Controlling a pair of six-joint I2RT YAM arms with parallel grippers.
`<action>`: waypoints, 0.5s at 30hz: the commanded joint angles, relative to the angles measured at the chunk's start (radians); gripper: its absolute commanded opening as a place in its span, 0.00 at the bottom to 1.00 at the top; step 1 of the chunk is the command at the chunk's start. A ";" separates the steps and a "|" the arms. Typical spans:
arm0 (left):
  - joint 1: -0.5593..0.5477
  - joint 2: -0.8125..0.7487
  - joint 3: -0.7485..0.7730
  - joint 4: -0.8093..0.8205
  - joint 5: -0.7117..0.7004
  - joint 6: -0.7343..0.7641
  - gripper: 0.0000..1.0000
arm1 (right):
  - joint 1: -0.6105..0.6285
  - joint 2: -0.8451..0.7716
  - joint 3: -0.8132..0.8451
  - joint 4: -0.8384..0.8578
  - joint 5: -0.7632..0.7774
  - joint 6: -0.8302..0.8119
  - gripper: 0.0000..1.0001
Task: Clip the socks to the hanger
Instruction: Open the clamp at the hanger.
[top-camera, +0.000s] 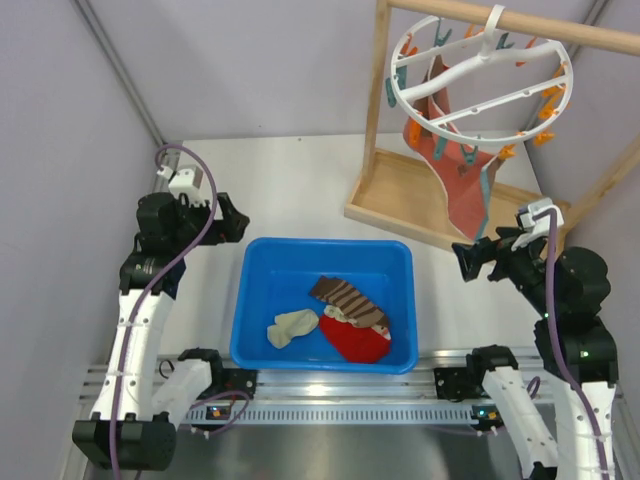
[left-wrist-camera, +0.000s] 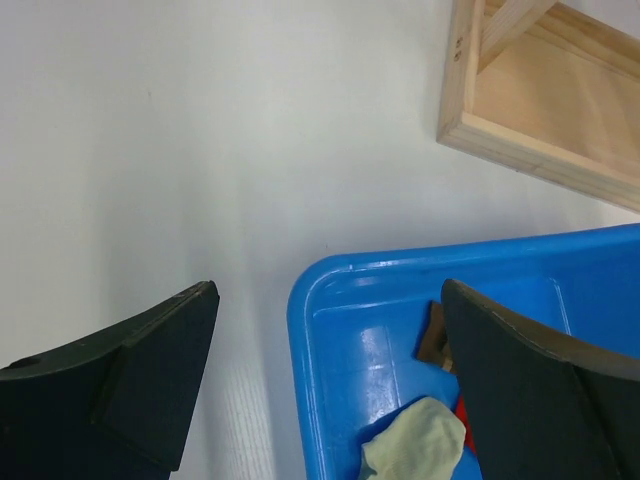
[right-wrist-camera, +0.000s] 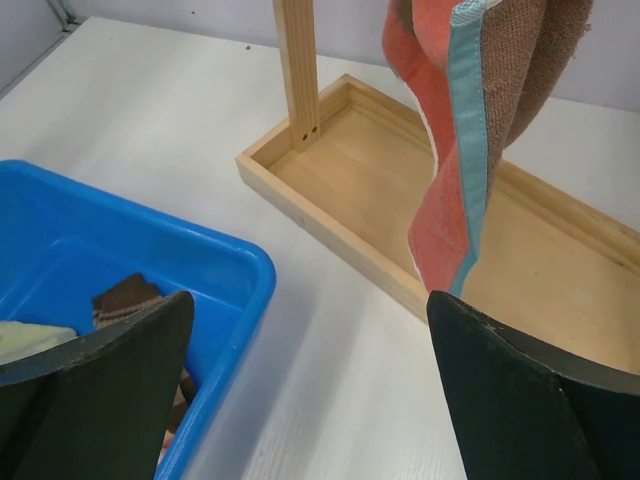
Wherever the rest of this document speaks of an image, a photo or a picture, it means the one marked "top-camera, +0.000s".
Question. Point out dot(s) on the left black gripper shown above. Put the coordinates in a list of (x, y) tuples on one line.
[(230, 228)]

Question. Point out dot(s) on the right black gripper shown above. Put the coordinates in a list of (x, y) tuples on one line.
[(471, 256)]

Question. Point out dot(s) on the pink and brown sock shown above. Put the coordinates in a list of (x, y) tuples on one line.
[(467, 188)]

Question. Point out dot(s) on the teal clip front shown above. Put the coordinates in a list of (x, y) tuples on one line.
[(469, 154)]

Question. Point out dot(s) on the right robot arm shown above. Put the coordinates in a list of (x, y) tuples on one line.
[(578, 353)]

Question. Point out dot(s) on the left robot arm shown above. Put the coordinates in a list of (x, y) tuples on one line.
[(133, 424)]

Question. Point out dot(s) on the orange clip front right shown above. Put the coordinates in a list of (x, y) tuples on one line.
[(506, 152)]

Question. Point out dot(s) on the orange clip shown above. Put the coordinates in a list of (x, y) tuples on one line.
[(407, 49), (506, 152), (413, 130), (473, 30)]

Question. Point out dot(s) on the orange clip lower left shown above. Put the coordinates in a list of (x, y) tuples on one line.
[(413, 130)]

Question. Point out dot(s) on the white round clip hanger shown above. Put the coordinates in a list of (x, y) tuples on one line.
[(432, 71)]

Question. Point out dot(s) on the teal clip left rim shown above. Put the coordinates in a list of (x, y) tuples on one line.
[(401, 78)]

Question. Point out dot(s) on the teal clip far right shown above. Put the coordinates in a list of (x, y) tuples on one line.
[(503, 42)]

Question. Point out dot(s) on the teal clip holding sock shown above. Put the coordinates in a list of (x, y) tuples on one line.
[(441, 37)]

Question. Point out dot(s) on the orange clip inner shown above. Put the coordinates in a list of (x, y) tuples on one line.
[(407, 49)]

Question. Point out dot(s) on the orange clip far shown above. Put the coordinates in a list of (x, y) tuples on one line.
[(473, 30)]

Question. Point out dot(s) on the blue plastic bin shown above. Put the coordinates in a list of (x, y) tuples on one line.
[(277, 276)]

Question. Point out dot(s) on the wooden hanging rack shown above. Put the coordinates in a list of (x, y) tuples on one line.
[(396, 190)]

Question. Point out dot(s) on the brown striped sock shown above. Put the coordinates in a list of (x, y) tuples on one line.
[(354, 305)]

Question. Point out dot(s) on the small cream sock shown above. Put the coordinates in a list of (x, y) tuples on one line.
[(336, 314)]

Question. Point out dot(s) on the red sock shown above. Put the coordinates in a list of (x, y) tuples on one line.
[(355, 345)]

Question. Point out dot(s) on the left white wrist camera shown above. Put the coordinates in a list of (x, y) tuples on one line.
[(186, 180)]

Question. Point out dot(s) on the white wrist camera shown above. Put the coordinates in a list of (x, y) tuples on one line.
[(186, 180), (534, 220)]

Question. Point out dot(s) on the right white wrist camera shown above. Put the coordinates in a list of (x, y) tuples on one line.
[(534, 220)]

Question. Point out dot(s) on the aluminium mounting rail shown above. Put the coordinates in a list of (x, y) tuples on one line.
[(422, 396)]

